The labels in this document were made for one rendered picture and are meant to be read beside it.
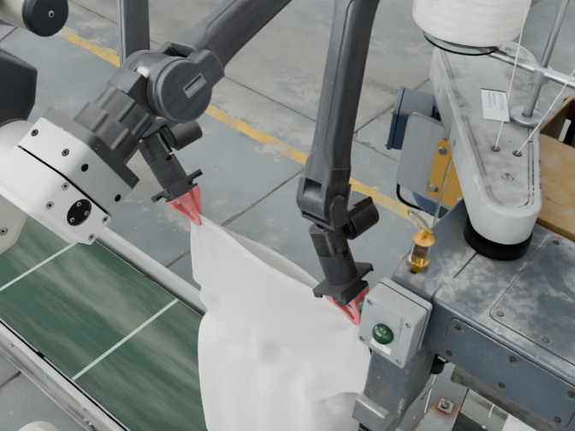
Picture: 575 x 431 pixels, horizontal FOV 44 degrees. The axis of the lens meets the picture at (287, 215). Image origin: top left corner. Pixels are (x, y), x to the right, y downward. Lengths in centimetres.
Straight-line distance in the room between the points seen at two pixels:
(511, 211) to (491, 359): 19
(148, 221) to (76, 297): 87
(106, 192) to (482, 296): 49
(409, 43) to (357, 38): 341
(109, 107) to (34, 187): 13
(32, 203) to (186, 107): 22
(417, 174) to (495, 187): 39
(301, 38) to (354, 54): 332
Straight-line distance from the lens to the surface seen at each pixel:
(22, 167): 85
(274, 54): 422
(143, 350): 206
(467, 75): 123
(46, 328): 216
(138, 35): 141
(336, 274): 120
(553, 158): 123
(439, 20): 105
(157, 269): 222
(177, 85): 88
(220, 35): 93
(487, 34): 105
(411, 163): 134
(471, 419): 167
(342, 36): 110
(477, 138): 107
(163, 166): 141
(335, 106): 111
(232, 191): 315
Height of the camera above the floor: 199
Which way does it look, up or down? 41 degrees down
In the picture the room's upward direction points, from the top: 5 degrees clockwise
